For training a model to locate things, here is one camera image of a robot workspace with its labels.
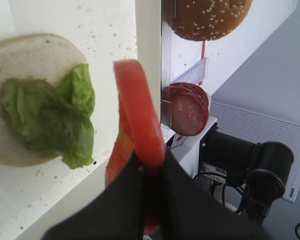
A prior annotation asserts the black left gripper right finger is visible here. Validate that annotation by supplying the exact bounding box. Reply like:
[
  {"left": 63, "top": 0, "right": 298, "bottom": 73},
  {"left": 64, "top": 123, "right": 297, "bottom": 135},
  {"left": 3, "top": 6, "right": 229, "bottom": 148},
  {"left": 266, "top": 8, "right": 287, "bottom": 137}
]
[{"left": 160, "top": 149, "right": 271, "bottom": 240}]

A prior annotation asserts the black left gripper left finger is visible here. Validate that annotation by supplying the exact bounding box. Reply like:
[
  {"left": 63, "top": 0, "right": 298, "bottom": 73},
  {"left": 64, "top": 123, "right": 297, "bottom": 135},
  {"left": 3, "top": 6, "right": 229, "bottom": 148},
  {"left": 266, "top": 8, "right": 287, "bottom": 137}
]
[{"left": 42, "top": 153, "right": 145, "bottom": 240}]

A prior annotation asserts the red tomato slice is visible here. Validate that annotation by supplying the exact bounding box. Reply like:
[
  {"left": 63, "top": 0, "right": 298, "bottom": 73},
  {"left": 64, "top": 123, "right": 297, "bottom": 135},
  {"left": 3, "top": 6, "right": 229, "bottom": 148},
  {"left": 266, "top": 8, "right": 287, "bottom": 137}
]
[{"left": 104, "top": 58, "right": 166, "bottom": 232}]

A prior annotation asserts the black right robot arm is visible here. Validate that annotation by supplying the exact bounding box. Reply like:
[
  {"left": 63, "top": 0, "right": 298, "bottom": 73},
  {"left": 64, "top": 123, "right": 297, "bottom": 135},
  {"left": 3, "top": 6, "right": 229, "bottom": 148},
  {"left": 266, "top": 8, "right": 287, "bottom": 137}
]
[{"left": 160, "top": 129, "right": 294, "bottom": 240}]

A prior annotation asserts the sliced meat patties stack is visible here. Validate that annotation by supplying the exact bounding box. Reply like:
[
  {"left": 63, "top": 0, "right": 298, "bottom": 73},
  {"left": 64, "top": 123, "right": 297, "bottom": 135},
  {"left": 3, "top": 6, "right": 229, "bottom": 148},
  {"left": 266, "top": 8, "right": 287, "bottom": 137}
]
[{"left": 161, "top": 82, "right": 209, "bottom": 136}]

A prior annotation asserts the lettuce leaf on bun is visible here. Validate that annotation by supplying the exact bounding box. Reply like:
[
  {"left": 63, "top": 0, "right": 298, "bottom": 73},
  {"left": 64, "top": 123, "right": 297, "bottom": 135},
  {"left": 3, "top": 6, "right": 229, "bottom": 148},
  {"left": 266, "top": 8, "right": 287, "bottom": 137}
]
[{"left": 0, "top": 63, "right": 95, "bottom": 170}]

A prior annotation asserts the white perforated panel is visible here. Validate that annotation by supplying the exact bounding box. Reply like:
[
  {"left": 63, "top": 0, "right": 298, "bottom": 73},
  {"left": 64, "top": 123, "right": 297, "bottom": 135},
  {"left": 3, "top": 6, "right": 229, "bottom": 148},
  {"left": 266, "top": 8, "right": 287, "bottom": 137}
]
[{"left": 210, "top": 101, "right": 300, "bottom": 203}]

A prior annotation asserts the right red strip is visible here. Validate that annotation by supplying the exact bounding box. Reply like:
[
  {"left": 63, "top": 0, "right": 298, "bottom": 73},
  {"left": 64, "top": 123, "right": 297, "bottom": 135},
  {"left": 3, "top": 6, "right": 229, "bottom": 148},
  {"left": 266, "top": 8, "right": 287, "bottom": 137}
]
[{"left": 198, "top": 41, "right": 207, "bottom": 86}]

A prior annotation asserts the lower right clear holder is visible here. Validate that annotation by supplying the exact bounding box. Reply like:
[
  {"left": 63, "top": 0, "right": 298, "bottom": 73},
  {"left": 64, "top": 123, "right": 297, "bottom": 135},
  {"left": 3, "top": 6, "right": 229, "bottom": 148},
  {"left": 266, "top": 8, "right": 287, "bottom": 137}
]
[{"left": 170, "top": 57, "right": 209, "bottom": 85}]

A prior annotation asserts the bottom bun on tray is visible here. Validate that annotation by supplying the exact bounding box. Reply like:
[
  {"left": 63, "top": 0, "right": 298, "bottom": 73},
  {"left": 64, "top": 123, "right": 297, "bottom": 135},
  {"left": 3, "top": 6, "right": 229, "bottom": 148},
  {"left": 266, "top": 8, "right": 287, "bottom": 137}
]
[{"left": 0, "top": 33, "right": 87, "bottom": 167}]

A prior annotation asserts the sesame bun front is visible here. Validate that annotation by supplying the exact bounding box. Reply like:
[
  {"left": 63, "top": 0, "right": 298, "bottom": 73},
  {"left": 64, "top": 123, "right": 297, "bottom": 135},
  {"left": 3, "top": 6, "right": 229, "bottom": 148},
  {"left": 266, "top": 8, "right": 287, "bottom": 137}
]
[{"left": 171, "top": 0, "right": 253, "bottom": 42}]

